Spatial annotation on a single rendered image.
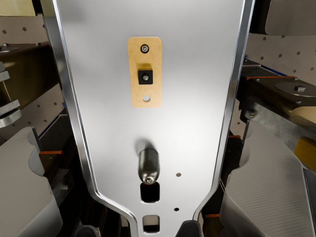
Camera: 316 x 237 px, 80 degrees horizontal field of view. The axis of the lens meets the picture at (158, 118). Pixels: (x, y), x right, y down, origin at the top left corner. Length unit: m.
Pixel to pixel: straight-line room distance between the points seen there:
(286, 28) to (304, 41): 0.38
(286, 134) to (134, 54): 0.19
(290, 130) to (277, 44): 0.41
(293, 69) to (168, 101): 0.49
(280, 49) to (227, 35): 0.41
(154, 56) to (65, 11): 0.10
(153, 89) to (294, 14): 0.19
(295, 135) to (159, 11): 0.19
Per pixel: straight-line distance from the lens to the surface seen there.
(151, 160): 0.26
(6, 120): 0.22
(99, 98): 0.25
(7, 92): 0.23
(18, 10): 0.22
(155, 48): 0.23
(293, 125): 0.24
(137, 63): 0.23
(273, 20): 0.29
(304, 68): 0.70
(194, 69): 0.24
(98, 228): 0.45
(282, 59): 0.65
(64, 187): 0.35
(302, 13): 0.31
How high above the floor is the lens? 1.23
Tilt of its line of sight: 62 degrees down
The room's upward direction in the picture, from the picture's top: 174 degrees clockwise
